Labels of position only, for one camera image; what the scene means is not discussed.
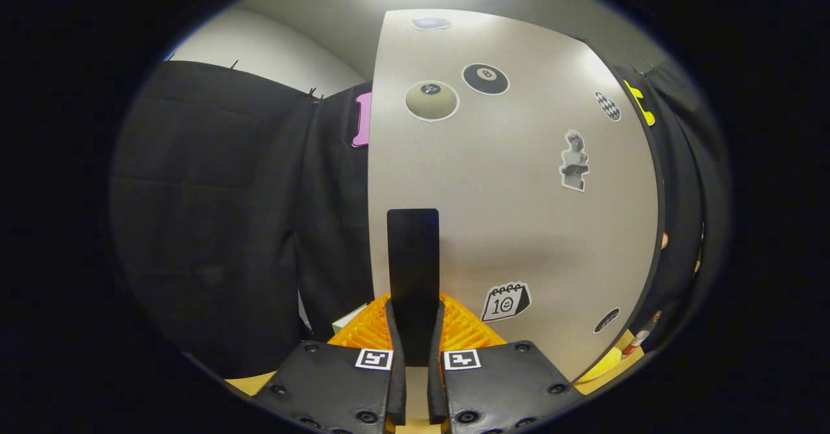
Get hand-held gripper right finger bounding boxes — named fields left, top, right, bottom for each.
left=427, top=293, right=584, bottom=434

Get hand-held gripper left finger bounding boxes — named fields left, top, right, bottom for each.
left=253, top=295, right=407, bottom=434

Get dark grey shoe cabinet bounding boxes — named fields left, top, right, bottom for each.
left=584, top=38, right=669, bottom=383

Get green spine book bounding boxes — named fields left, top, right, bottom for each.
left=332, top=304, right=369, bottom=336

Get yellow plush toy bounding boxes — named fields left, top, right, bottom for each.
left=577, top=346, right=623, bottom=383

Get red and white pen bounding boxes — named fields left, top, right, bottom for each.
left=621, top=311, right=663, bottom=357

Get black backdrop cloth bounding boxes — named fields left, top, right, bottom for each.
left=107, top=58, right=730, bottom=380

